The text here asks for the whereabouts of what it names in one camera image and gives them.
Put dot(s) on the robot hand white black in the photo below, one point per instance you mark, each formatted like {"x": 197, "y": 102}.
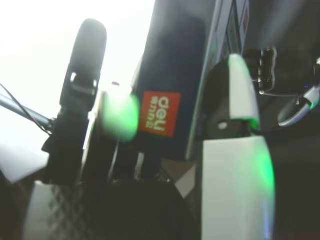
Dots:
{"x": 232, "y": 175}

